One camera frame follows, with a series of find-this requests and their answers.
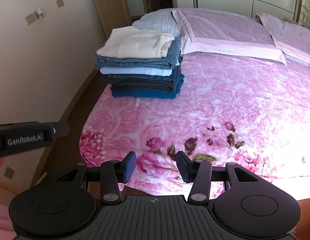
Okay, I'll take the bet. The cream garment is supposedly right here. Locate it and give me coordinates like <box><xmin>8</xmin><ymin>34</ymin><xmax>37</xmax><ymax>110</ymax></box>
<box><xmin>96</xmin><ymin>26</ymin><xmax>175</xmax><ymax>59</ymax></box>

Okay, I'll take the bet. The royal blue folded garment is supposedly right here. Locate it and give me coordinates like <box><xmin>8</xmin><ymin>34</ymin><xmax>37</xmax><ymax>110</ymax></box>
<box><xmin>112</xmin><ymin>79</ymin><xmax>184</xmax><ymax>99</ymax></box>

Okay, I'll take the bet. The pink rose blanket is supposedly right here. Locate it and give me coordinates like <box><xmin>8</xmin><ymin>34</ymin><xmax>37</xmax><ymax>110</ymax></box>
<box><xmin>79</xmin><ymin>53</ymin><xmax>310</xmax><ymax>200</ymax></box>

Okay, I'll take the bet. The dark grey folded garment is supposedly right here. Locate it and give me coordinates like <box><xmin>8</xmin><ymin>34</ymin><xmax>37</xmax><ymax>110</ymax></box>
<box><xmin>102</xmin><ymin>56</ymin><xmax>182</xmax><ymax>92</ymax></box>

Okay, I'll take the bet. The light blue folded garment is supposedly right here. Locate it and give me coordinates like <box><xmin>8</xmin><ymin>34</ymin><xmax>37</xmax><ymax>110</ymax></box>
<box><xmin>100</xmin><ymin>67</ymin><xmax>174</xmax><ymax>76</ymax></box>

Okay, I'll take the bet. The blue jeans garment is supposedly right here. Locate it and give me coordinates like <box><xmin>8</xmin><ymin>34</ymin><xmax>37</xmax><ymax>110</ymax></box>
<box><xmin>94</xmin><ymin>37</ymin><xmax>181</xmax><ymax>69</ymax></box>

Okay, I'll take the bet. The pink pillow near door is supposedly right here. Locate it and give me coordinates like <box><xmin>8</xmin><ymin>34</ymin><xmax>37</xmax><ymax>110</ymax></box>
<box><xmin>172</xmin><ymin>8</ymin><xmax>287</xmax><ymax>65</ymax></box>

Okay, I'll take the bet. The white striped pillow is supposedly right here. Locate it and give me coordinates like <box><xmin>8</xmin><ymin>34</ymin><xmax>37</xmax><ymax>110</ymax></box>
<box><xmin>132</xmin><ymin>8</ymin><xmax>181</xmax><ymax>37</ymax></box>

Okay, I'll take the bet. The wooden door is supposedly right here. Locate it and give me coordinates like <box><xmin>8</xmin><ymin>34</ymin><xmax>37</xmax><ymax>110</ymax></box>
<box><xmin>94</xmin><ymin>0</ymin><xmax>132</xmax><ymax>38</ymax></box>

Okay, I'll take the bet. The white dressing table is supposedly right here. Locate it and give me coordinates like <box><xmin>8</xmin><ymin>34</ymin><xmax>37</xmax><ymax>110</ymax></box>
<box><xmin>297</xmin><ymin>0</ymin><xmax>310</xmax><ymax>30</ymax></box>

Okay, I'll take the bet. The wall switch plate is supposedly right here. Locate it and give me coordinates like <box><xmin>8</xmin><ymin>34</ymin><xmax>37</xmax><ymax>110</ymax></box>
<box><xmin>24</xmin><ymin>8</ymin><xmax>44</xmax><ymax>25</ymax></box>

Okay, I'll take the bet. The wall socket plate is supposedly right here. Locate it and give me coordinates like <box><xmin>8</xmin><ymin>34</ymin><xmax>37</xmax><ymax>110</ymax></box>
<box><xmin>56</xmin><ymin>0</ymin><xmax>64</xmax><ymax>8</ymax></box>

